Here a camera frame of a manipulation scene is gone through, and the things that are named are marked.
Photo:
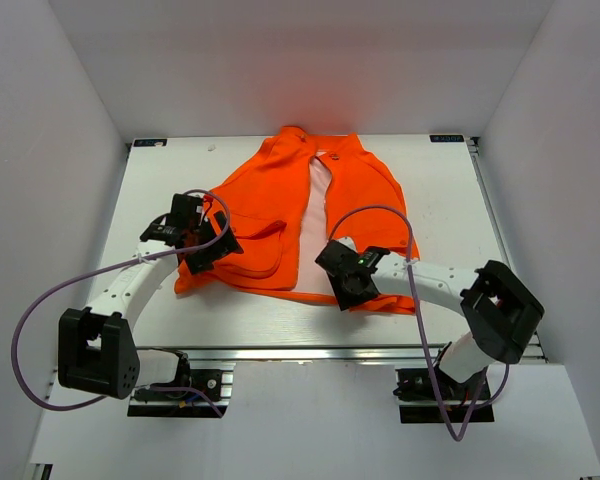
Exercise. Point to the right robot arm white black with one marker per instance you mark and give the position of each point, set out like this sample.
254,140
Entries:
501,312

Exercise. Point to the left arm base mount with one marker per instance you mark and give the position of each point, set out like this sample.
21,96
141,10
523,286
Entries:
200,390

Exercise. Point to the right blue table label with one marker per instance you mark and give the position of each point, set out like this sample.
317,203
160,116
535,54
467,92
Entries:
446,138

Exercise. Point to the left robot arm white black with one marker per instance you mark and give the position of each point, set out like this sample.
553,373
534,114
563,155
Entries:
96,349

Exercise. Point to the left blue table label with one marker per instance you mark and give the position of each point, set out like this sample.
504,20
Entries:
149,142

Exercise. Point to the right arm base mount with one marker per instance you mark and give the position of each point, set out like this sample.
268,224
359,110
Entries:
417,404

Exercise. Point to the orange jacket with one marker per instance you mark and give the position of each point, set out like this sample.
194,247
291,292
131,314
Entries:
286,200

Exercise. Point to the blue table label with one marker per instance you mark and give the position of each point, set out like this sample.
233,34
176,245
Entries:
446,138
149,142

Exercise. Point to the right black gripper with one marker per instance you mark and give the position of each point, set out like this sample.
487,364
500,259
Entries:
346,301

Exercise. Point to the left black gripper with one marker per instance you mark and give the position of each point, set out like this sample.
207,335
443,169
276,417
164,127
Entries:
197,264

